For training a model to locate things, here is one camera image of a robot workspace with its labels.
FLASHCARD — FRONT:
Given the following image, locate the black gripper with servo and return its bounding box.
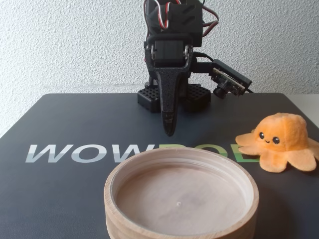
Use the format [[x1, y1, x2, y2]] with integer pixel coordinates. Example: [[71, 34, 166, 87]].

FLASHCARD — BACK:
[[144, 34, 200, 137]]

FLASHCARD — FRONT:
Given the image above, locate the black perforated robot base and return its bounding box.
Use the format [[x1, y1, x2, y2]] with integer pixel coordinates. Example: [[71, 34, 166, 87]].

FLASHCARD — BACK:
[[137, 83, 211, 114]]

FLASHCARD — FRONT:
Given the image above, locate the round wooden box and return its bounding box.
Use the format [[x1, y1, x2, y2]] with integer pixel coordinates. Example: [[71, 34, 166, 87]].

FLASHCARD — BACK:
[[104, 146, 260, 239]]

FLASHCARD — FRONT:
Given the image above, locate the orange octopus plush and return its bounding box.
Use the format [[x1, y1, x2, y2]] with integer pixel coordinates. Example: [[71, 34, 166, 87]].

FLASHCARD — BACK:
[[235, 112, 319, 173]]

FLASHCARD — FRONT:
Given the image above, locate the dark mat with logo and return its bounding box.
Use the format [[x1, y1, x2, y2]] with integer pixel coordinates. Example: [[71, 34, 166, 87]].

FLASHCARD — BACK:
[[0, 92, 319, 239]]

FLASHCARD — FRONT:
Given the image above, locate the black camera cable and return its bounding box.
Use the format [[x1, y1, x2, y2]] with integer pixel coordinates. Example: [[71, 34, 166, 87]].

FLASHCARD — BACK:
[[193, 51, 215, 63]]

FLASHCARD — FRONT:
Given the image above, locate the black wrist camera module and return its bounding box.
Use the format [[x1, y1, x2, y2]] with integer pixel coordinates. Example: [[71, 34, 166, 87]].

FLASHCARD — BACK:
[[211, 59, 253, 99]]

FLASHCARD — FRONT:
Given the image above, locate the red white servo cable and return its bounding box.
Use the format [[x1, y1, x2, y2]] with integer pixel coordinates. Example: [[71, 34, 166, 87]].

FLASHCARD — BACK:
[[200, 4, 220, 38], [146, 0, 171, 32]]

